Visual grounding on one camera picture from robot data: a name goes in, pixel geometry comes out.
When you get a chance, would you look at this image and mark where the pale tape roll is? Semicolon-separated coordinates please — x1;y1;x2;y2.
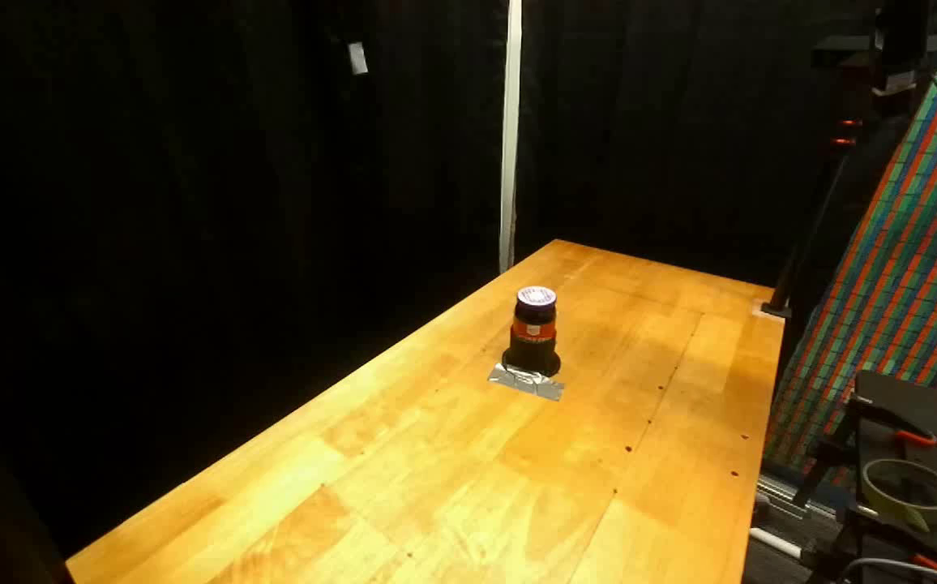
858;454;937;534

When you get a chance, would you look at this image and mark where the small white tag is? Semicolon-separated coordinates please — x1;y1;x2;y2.
344;38;374;77

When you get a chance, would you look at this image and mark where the white vertical pole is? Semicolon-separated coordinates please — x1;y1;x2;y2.
496;0;524;275

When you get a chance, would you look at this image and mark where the black tripod stand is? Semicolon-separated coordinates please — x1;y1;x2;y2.
758;0;937;326

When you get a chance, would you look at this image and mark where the red clamp handle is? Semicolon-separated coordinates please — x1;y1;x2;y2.
888;425;937;454

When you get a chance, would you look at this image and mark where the dark cup with orange band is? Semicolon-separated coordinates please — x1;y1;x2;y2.
501;282;567;379

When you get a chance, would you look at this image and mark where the gray tape patch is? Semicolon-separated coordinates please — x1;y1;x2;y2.
486;361;567;405

